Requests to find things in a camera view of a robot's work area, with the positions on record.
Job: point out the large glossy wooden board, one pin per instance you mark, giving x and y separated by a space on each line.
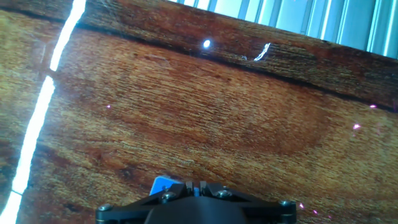
217 124

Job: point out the blue pipette tip holder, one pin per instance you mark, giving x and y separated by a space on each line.
161 184

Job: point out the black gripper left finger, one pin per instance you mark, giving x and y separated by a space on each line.
124 213

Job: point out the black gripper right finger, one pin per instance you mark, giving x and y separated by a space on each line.
267 213

